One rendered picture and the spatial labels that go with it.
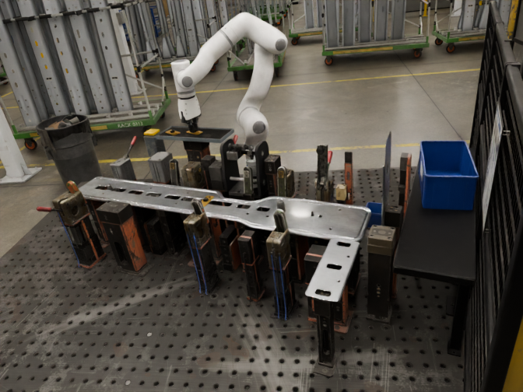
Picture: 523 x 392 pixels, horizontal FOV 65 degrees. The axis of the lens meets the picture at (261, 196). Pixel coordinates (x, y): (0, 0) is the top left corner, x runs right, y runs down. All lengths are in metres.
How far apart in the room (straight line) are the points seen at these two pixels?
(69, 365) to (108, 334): 0.16
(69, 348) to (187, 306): 0.44
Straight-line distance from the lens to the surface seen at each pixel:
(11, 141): 5.42
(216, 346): 1.53
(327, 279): 1.26
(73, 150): 4.42
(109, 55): 5.90
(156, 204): 1.81
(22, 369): 1.78
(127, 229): 1.83
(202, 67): 1.89
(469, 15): 9.13
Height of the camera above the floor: 1.84
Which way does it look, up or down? 29 degrees down
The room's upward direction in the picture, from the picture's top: 8 degrees counter-clockwise
